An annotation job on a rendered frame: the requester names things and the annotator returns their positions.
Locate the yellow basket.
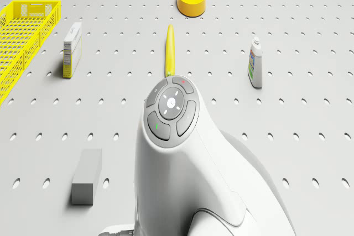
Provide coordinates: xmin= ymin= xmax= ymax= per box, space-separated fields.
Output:
xmin=0 ymin=0 xmax=63 ymax=107

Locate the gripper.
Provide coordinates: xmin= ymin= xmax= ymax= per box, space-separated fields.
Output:
xmin=97 ymin=223 xmax=136 ymax=236

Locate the grey cube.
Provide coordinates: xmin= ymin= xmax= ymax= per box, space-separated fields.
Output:
xmin=71 ymin=148 xmax=103 ymax=206

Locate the white and yellow carton box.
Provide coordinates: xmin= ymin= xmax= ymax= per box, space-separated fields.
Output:
xmin=63 ymin=22 xmax=83 ymax=80

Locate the small white bottle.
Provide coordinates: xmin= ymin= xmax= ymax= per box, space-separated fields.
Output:
xmin=247 ymin=36 xmax=263 ymax=90

